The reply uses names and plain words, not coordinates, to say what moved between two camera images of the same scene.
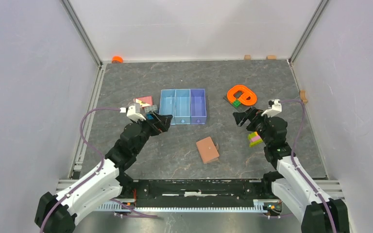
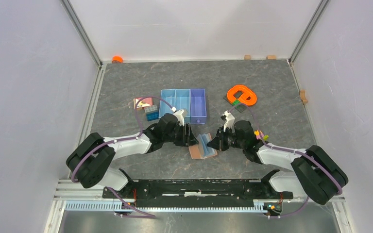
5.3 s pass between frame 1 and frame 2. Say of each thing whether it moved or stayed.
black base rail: stayed
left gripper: moved
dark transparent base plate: stayed
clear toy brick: stayed
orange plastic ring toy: stayed
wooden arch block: stayed
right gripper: moved
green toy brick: stayed
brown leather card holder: moved
